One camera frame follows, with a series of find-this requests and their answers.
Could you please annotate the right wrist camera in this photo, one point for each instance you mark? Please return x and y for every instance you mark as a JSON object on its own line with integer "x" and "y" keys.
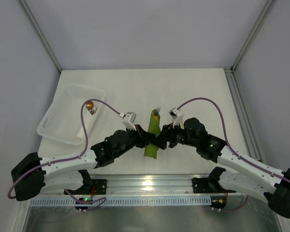
{"x": 175, "y": 113}

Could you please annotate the white slotted cable duct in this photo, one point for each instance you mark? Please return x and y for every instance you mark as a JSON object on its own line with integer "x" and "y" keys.
{"x": 127, "y": 201}

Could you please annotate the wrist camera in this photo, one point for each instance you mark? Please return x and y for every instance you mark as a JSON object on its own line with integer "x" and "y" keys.
{"x": 128, "y": 121}
{"x": 175, "y": 113}

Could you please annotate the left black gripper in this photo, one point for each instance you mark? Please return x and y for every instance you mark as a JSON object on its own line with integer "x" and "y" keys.
{"x": 140, "y": 137}

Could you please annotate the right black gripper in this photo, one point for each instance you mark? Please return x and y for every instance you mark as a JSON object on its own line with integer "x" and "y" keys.
{"x": 169, "y": 136}

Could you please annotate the beige utensil tray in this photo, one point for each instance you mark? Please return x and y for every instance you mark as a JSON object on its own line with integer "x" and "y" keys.
{"x": 181, "y": 122}

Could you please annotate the white rolled napkin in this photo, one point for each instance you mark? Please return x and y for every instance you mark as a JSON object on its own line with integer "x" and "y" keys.
{"x": 88, "y": 122}

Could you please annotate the right aluminium frame rail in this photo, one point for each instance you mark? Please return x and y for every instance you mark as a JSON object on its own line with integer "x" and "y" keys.
{"x": 244, "y": 122}

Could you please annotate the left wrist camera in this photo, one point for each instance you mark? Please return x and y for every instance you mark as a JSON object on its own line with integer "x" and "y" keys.
{"x": 128, "y": 121}

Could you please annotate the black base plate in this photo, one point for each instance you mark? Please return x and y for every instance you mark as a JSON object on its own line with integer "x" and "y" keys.
{"x": 208, "y": 185}
{"x": 97, "y": 187}

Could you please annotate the copper round ball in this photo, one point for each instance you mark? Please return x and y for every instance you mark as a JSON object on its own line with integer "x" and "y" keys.
{"x": 89, "y": 105}

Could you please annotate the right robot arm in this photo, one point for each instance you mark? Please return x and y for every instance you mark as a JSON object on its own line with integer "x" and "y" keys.
{"x": 235, "y": 172}

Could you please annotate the white plastic basket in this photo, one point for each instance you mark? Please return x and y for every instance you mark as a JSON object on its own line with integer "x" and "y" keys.
{"x": 62, "y": 121}

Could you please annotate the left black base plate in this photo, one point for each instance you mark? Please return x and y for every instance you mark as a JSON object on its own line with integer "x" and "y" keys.
{"x": 97, "y": 187}

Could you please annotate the aluminium front rail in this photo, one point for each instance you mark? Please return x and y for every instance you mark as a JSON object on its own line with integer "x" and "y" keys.
{"x": 148, "y": 185}

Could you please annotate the iridescent metal fork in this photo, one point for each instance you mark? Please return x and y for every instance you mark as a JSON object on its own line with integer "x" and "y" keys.
{"x": 157, "y": 110}

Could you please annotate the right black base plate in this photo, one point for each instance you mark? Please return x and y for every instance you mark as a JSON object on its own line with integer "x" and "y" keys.
{"x": 208, "y": 185}

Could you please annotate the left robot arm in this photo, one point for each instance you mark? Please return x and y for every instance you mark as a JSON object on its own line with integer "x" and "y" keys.
{"x": 33, "y": 174}

